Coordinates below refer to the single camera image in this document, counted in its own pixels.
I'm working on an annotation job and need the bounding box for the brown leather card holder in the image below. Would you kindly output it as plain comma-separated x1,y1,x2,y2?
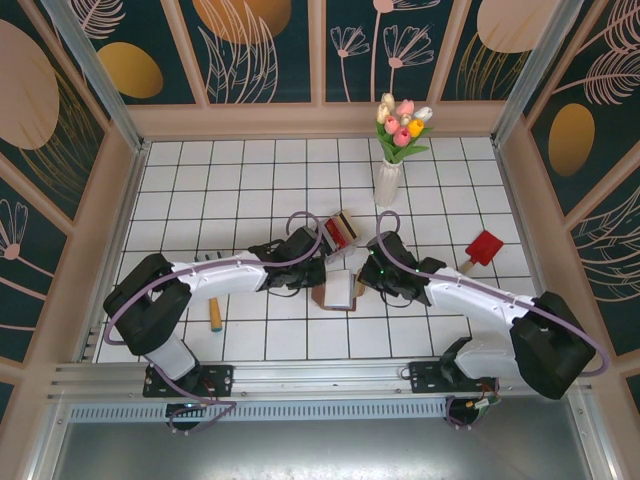
310,268,365,314

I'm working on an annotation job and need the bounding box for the clear acrylic card box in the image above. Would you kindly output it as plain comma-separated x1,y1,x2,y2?
319,211,362,265

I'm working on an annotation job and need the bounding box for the red VIP card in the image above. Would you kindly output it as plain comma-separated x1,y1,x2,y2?
327,217,352,251

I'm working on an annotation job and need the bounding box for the red toy shovel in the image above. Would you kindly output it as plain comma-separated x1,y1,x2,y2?
460,229,505,274

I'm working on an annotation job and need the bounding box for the white ribbed vase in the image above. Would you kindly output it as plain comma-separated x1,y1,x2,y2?
374,158,404,208

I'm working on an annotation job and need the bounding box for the artificial tulip bouquet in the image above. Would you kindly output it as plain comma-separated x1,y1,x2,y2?
374,92,435,165

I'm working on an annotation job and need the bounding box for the grey metal sheet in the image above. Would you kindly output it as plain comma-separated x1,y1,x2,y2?
49,419,601,480

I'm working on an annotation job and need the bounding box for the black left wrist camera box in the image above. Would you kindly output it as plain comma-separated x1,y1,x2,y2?
285,226,322,261

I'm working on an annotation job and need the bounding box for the teal toy rake wooden handle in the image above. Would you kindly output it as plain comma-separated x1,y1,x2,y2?
193,251,225,334

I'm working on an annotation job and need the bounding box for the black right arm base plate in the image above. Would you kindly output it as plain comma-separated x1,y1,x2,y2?
408,360,501,396

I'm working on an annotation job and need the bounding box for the aluminium mounting rail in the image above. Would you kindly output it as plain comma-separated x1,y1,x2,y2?
47,354,591,401

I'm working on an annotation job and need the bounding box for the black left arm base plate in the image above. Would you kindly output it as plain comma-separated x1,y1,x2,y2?
142,363,235,399

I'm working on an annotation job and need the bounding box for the slotted grey cable duct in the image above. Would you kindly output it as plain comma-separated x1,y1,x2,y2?
67,399,576,424

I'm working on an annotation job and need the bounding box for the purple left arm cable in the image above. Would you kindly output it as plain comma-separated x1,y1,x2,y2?
102,210,326,436

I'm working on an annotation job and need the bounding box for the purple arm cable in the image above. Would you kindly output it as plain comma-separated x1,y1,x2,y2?
102,210,326,436
374,210,609,431

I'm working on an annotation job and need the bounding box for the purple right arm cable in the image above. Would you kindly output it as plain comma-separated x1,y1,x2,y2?
374,210,609,431

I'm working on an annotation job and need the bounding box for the floral wall panel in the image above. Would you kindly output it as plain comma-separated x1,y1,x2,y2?
324,0,461,104
59,0,201,106
439,0,586,104
527,0,640,216
179,0,314,106
0,0,111,226

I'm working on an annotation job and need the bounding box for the aluminium frame post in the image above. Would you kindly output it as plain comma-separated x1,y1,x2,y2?
492,0,584,146
42,0,146,151

